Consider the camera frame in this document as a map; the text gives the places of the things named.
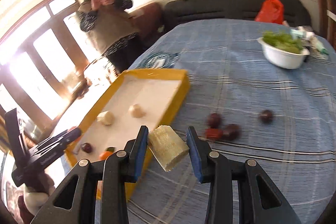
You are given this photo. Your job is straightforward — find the orange mandarin with leaf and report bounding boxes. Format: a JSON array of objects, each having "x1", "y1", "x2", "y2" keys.
[{"x1": 99, "y1": 147, "x2": 116, "y2": 161}]

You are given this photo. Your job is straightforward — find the brown leather armchair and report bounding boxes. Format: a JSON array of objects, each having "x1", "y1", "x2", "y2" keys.
[{"x1": 131, "y1": 2, "x2": 165, "y2": 43}]

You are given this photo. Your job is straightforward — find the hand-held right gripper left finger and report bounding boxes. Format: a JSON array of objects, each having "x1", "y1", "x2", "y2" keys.
[{"x1": 30, "y1": 126, "x2": 149, "y2": 224}]

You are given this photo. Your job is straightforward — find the person's left hand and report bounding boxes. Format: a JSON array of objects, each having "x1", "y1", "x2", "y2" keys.
[{"x1": 23, "y1": 174, "x2": 56, "y2": 216}]

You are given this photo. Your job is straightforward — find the blue plaid blanket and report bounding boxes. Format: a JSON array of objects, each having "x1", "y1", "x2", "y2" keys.
[{"x1": 96, "y1": 20, "x2": 336, "y2": 224}]

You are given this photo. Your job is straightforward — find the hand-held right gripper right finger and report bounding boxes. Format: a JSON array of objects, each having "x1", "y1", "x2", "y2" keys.
[{"x1": 186, "y1": 126, "x2": 302, "y2": 224}]

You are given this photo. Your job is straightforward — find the white bowl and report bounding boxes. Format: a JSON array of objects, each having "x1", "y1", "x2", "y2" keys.
[{"x1": 258, "y1": 36, "x2": 310, "y2": 69}]

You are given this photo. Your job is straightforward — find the green leafy vegetables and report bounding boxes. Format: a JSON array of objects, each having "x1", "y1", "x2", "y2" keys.
[{"x1": 262, "y1": 31, "x2": 305, "y2": 54}]

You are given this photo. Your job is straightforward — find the wooden framed glass door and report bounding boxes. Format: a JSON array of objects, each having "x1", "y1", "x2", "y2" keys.
[{"x1": 0, "y1": 0, "x2": 90, "y2": 135}]

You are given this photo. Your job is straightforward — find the red plastic bag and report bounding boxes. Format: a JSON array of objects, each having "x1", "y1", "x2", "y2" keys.
[{"x1": 255, "y1": 0, "x2": 284, "y2": 25}]

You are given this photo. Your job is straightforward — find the yellow tray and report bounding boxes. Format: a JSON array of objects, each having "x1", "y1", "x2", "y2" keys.
[{"x1": 64, "y1": 69, "x2": 190, "y2": 201}]

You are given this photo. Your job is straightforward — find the black sofa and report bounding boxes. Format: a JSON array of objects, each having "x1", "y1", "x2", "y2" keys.
[{"x1": 164, "y1": 0, "x2": 313, "y2": 33}]

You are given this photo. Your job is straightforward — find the red wrinkled date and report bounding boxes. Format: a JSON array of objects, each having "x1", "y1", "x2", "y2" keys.
[{"x1": 205, "y1": 128, "x2": 224, "y2": 139}]

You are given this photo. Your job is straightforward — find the pile of white plastic bags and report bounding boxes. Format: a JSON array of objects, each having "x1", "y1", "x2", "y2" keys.
[{"x1": 283, "y1": 26, "x2": 328, "y2": 59}]

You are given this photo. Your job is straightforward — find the large peeled banana piece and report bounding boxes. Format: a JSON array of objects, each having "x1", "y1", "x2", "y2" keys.
[{"x1": 148, "y1": 124, "x2": 189, "y2": 172}]

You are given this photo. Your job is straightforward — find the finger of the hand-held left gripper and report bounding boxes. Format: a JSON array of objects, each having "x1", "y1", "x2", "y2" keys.
[{"x1": 56, "y1": 127, "x2": 82, "y2": 147}]

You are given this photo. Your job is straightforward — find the person's left forearm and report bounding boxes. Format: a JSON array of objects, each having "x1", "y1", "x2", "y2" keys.
[{"x1": 16, "y1": 195, "x2": 36, "y2": 224}]

